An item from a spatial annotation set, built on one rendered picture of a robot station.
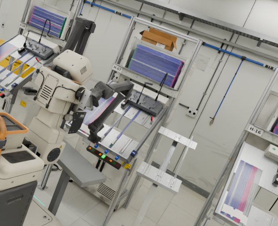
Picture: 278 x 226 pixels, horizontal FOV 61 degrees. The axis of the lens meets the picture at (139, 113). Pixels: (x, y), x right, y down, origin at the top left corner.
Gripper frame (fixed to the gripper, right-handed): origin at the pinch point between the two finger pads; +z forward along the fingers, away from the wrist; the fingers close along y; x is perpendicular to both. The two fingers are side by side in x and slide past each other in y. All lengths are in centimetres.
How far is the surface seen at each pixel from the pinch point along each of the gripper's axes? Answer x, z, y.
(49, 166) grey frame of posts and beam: 30, 35, 37
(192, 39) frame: -119, -48, -26
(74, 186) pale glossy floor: 24, 76, 20
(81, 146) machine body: -5, 42, 29
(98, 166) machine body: -0.1, 47.4, 2.4
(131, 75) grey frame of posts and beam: -79, -11, 16
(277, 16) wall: -287, -14, -86
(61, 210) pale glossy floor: 53, 48, 3
